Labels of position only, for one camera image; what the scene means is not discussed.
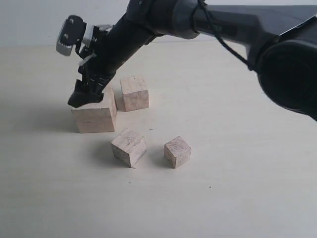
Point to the third largest wooden cube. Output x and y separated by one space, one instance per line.
128 147

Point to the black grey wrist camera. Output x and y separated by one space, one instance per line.
74 32

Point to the smallest wooden cube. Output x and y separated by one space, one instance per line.
177 151

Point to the second largest wooden cube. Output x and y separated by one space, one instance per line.
134 94

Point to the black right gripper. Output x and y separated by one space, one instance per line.
104 56

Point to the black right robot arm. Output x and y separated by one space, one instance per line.
277 42

